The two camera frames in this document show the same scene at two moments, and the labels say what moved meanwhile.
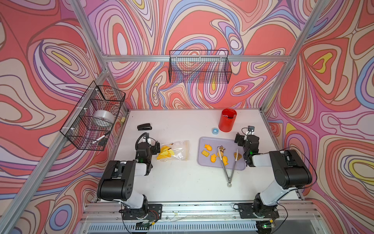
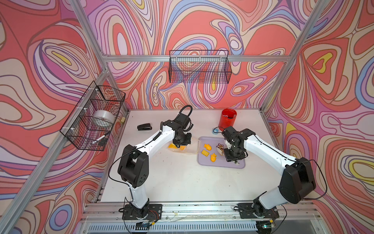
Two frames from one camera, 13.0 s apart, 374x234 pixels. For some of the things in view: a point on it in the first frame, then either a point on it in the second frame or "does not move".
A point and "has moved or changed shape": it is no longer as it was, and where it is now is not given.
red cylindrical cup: [227, 120] does not move
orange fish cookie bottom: [213, 158] does not move
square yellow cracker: [205, 153] does not move
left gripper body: [151, 151] → [184, 139]
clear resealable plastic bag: [177, 150] has moved or changed shape
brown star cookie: [221, 148] does not move
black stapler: [144, 126] does not move
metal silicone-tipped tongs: [229, 178] → [229, 158]
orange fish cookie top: [208, 147] does not move
